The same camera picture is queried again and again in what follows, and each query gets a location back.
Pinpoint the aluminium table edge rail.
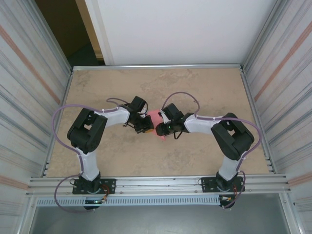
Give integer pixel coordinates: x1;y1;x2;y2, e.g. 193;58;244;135
43;69;74;177
240;69;276;174
71;63;246;73

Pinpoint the wide aluminium base rail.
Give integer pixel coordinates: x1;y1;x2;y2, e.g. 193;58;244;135
25;174;292;197

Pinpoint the pink paper sheet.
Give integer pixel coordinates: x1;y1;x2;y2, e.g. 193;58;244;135
147;109;169;142

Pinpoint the grey sheet metal panel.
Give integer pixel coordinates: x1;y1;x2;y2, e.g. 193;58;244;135
29;194;292;234

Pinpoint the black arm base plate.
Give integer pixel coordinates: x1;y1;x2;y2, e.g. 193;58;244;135
201;175;244;193
72;177;117;195

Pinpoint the white door frame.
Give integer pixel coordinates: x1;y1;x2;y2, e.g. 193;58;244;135
84;0;115;66

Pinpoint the aluminium frame post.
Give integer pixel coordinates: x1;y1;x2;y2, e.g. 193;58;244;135
29;0;74;74
18;195;37;234
280;194;305;234
242;0;286;70

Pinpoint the grey slotted cable duct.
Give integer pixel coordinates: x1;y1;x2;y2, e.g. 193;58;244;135
36;195;221;207

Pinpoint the translucent corrugated side panel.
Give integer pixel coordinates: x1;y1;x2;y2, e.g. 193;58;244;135
245;0;312;234
0;0;71;234

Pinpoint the purple cable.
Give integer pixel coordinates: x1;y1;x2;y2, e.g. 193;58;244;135
53;97;134;214
160;91;261;210

